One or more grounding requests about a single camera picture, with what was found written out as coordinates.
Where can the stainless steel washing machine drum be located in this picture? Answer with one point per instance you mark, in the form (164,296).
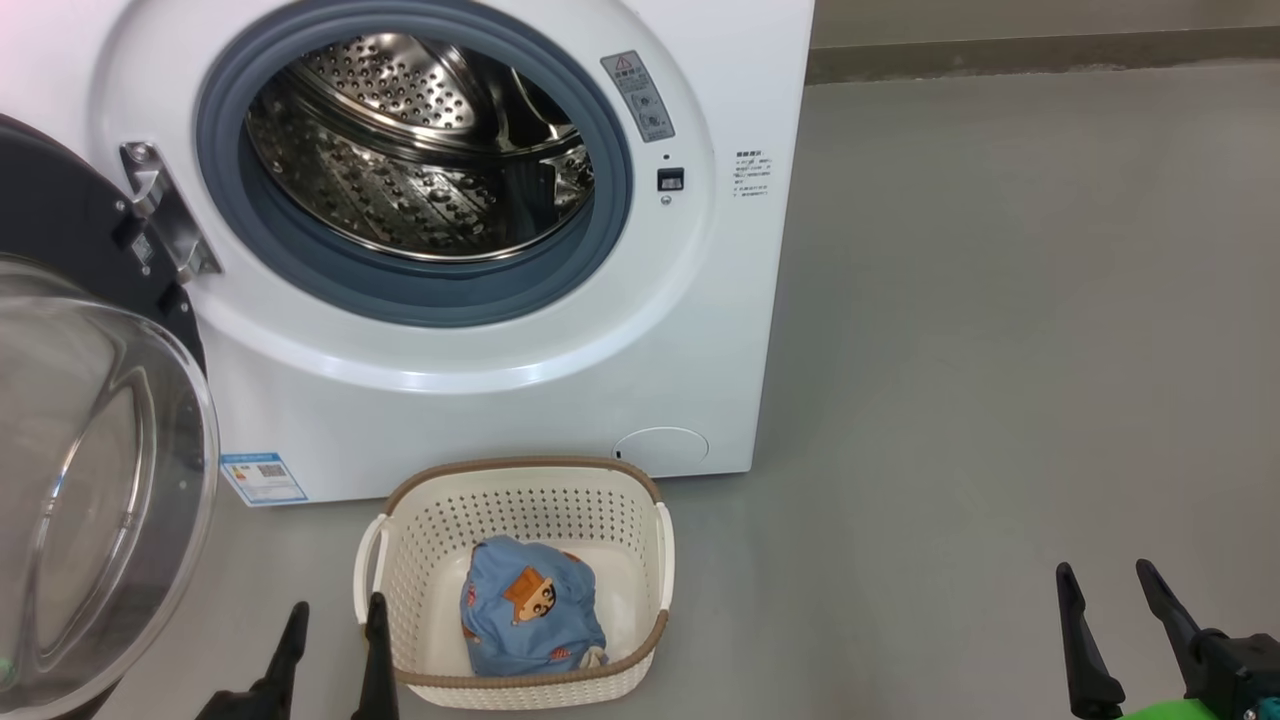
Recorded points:
(400,190)

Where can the black round glass washer door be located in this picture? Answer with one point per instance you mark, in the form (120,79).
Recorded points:
(70,220)

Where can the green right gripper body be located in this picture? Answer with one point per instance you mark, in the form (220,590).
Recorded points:
(1180,712)

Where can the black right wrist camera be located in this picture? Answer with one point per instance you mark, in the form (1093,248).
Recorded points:
(1245,670)

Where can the round white filter cover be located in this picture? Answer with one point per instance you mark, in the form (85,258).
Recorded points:
(660,452)

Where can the cream perforated laundry basket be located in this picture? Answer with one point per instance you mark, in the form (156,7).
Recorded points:
(520,505)

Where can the blue cartoon print garment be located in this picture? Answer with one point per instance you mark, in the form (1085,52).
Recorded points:
(500,630)

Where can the white front-load washing machine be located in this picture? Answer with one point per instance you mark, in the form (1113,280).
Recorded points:
(500,400)

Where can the black printed text label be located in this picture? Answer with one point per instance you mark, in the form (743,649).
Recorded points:
(752,175)

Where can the white and orange garment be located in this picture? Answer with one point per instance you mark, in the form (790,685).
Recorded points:
(593,657)

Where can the grey warning sticker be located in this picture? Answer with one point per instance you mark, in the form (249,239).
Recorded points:
(640,95)

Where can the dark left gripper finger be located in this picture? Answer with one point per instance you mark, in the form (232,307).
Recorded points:
(377,670)
(275,670)

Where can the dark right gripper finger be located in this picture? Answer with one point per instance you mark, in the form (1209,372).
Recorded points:
(1175,620)
(1082,660)

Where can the blue energy label sticker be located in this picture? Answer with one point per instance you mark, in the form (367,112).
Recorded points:
(262,480)

